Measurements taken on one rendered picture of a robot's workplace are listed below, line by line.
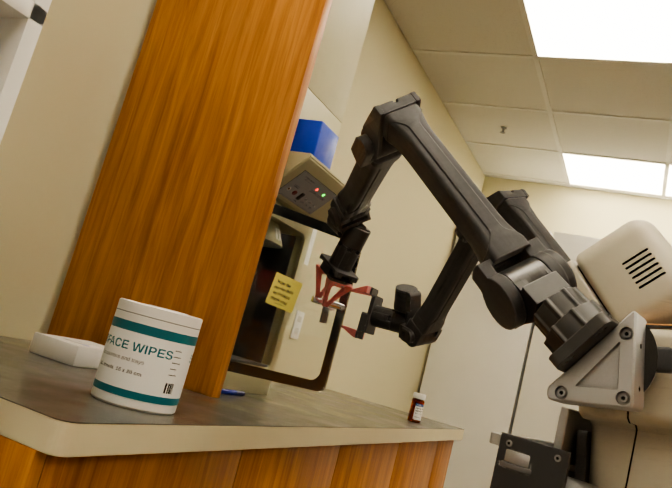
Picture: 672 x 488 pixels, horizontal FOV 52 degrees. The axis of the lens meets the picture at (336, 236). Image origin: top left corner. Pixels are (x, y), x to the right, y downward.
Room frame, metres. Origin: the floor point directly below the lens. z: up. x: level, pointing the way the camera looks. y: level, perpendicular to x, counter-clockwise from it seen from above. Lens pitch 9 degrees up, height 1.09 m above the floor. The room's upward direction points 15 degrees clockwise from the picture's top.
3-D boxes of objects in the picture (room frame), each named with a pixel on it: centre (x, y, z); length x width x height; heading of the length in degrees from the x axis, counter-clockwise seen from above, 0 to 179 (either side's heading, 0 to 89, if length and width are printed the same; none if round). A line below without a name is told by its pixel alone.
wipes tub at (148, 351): (1.07, 0.23, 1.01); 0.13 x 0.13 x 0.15
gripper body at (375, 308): (1.82, -0.17, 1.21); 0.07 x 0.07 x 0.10; 65
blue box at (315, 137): (1.60, 0.12, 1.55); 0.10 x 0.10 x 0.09; 64
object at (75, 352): (1.43, 0.44, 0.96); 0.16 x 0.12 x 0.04; 155
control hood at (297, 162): (1.67, 0.08, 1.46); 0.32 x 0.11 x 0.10; 154
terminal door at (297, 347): (1.64, 0.06, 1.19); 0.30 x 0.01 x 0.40; 120
